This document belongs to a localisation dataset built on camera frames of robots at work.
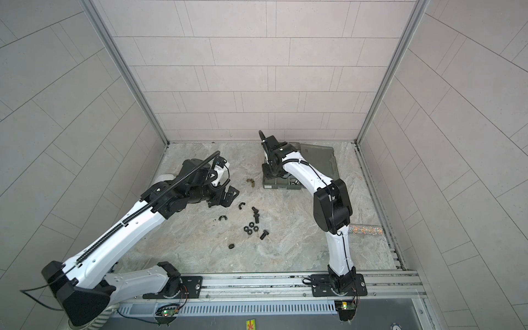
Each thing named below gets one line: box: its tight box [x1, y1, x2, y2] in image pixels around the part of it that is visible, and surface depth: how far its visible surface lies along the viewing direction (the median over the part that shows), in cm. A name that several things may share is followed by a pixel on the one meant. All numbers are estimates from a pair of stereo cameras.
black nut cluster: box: [243, 221, 260, 236], surface depth 86 cm
